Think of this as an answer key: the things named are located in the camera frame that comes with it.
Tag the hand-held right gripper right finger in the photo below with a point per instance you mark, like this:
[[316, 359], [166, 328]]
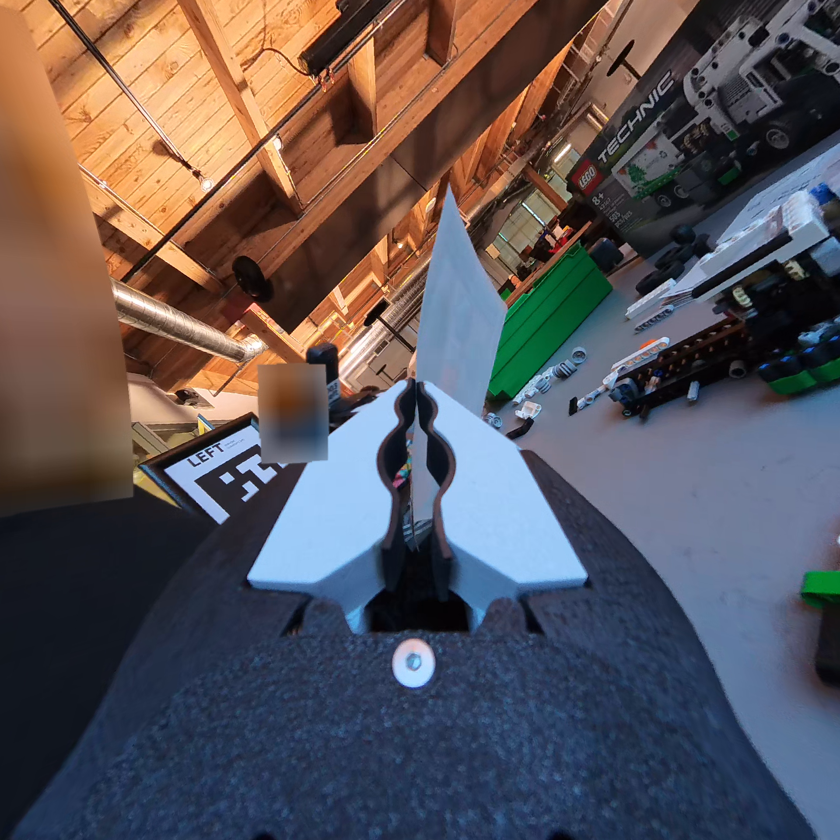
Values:
[[512, 518]]

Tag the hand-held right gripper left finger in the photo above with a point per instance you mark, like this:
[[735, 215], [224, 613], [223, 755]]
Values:
[[321, 518]]

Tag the green printed sticker sheet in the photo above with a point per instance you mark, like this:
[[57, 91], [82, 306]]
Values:
[[459, 315]]

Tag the scattered small lego pieces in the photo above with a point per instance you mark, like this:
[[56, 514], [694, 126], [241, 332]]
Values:
[[544, 380]]

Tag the white and orange lego beam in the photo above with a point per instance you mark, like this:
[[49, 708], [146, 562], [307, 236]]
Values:
[[636, 359]]

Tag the grey lego beam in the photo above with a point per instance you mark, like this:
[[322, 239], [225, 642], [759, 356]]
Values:
[[656, 316]]

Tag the long white lego beam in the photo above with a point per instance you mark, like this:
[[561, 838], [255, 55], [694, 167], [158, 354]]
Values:
[[652, 298]]

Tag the green lego piece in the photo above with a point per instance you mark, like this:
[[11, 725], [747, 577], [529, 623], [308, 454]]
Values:
[[821, 587]]

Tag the green lego wheel assembly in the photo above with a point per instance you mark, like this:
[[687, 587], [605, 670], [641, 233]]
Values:
[[800, 374]]

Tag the single black lego tyre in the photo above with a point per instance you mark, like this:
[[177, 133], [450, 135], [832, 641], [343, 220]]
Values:
[[684, 235]]

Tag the black lego block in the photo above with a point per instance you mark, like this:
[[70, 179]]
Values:
[[830, 646]]

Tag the white lego truck model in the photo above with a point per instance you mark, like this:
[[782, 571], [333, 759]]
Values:
[[774, 262]]

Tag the black lego set box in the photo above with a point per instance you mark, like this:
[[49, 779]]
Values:
[[689, 131]]

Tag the colourful patterned cloth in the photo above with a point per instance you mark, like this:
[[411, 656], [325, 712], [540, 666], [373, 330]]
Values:
[[402, 474]]

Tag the black round ceiling fixture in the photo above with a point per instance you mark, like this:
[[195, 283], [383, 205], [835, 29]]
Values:
[[251, 279]]

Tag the green plastic bin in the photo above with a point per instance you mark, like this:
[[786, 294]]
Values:
[[544, 328]]

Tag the ceiling spot light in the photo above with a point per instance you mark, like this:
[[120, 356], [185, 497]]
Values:
[[205, 184]]

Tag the black round container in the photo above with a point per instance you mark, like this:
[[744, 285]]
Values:
[[604, 254]]

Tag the cluster of black tyres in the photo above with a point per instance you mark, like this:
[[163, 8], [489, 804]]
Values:
[[666, 269]]

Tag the black ceiling light bar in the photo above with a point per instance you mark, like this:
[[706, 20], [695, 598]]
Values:
[[341, 39]]

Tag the open instruction booklet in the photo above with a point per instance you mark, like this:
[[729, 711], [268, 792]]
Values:
[[768, 202]]

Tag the silver air duct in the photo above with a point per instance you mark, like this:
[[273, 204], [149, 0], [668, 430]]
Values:
[[177, 321]]

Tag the black lego beam frame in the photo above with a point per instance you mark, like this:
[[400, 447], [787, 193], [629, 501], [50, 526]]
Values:
[[682, 367]]

